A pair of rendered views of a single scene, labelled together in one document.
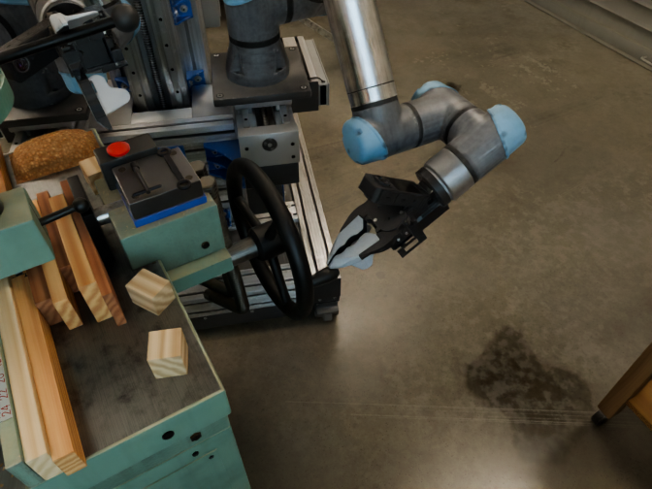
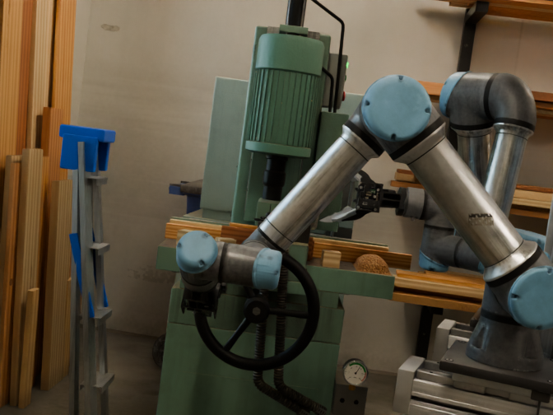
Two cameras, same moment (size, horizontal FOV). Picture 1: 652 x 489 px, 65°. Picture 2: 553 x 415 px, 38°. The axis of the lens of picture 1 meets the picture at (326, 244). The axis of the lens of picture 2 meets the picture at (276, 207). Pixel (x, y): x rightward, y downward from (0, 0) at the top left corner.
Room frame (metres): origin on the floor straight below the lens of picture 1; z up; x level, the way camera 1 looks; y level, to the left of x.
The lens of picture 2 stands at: (1.53, -1.46, 1.19)
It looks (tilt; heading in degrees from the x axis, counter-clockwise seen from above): 5 degrees down; 120
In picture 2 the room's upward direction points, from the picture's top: 7 degrees clockwise
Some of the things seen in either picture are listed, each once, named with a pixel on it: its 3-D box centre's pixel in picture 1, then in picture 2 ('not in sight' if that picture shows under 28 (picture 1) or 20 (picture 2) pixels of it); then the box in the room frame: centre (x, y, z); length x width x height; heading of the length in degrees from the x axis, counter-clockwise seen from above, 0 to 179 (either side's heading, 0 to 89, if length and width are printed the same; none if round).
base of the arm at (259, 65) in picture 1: (256, 50); (507, 336); (1.15, 0.16, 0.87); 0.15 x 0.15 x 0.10
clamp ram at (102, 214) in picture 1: (113, 211); not in sight; (0.52, 0.30, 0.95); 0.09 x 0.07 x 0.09; 31
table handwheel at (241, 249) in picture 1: (225, 257); (257, 302); (0.56, 0.16, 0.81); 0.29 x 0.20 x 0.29; 31
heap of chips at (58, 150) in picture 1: (51, 146); (372, 262); (0.71, 0.46, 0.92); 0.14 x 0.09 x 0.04; 121
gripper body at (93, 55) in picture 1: (81, 37); (379, 198); (0.75, 0.36, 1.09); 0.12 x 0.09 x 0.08; 31
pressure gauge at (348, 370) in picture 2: not in sight; (354, 375); (0.75, 0.34, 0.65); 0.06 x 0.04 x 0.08; 31
